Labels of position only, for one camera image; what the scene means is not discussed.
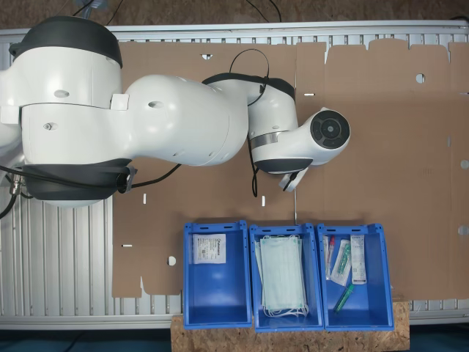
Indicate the clear packet with green syringe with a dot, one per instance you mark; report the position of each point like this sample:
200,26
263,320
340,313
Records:
342,264

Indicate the long white printed packet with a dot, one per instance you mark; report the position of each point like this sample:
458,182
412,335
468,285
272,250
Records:
358,260

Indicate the white printed cotton packet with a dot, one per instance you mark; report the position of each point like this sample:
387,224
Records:
209,249

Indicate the brown cardboard sheet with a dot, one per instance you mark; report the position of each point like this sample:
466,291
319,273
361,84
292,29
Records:
384,165
205,205

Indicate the stack of white face masks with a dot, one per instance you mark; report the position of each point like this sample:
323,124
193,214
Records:
282,275

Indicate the chipboard wood block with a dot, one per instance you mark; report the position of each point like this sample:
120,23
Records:
401,322

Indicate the loose green syringe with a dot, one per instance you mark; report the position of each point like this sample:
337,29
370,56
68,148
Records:
344,297

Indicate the clear packet with red cap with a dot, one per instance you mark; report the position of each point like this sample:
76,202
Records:
328,264

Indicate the blue plastic storage bin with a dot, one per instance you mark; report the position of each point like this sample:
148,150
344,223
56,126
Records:
373,300
254,293
220,293

